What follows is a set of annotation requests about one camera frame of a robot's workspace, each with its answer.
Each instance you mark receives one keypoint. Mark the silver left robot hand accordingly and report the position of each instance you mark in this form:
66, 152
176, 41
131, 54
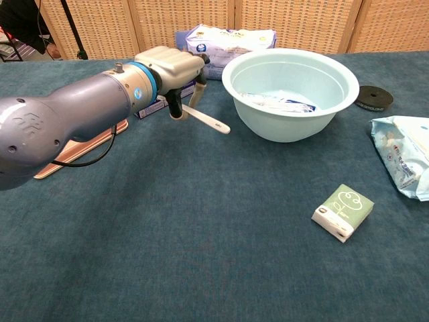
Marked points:
174, 67

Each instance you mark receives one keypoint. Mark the white toothbrush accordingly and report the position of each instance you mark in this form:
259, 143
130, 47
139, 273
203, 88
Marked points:
211, 122

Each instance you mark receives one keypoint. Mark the pink toothbrush case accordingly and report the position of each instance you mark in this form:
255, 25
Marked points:
83, 147

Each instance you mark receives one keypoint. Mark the blue white toothpaste tube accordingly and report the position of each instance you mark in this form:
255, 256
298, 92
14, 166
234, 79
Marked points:
295, 106

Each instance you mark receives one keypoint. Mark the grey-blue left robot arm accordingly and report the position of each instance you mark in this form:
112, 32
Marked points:
67, 110

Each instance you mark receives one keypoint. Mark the light blue plastic basin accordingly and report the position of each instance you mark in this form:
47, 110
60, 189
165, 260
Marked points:
285, 127

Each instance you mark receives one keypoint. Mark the purple green toothpaste box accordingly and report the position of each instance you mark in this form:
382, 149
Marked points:
151, 109

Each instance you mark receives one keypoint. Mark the purple white tissue pack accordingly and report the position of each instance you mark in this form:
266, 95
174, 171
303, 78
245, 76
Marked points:
234, 40

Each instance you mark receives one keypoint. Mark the black tripod stand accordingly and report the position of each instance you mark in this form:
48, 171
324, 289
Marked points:
72, 27

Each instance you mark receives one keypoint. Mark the wicker folding screen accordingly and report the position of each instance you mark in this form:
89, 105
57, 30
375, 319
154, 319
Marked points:
335, 23

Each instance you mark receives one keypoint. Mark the black round disc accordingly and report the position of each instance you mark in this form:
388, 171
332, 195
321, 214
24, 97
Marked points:
375, 97

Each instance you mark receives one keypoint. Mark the green white pocket tissue pack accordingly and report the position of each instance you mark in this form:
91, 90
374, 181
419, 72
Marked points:
345, 208

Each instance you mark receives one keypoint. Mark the light blue wet wipes pack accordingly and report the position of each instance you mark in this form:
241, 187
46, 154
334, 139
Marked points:
402, 157

